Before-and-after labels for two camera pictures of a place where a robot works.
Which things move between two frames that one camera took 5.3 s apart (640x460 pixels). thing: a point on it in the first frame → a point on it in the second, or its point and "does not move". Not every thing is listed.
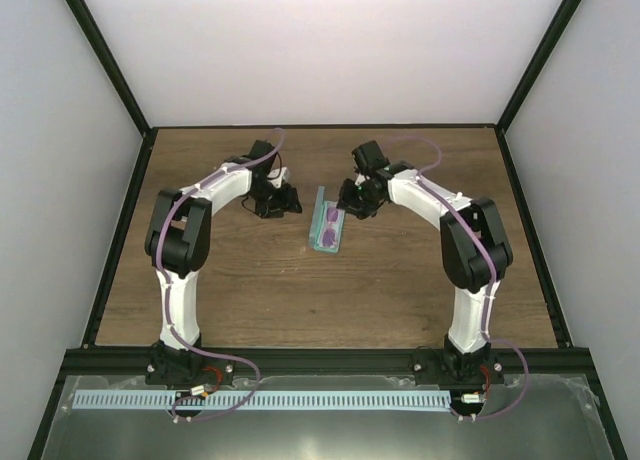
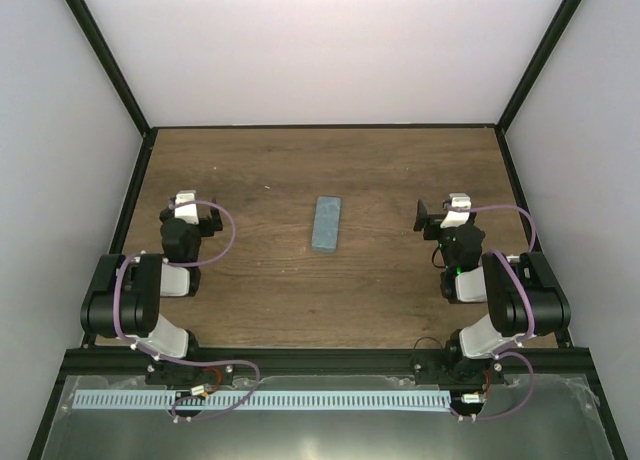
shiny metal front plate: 544,417 does not move
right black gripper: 347,203 → 422,220
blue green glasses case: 326,224 does not move
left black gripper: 285,203 → 209,227
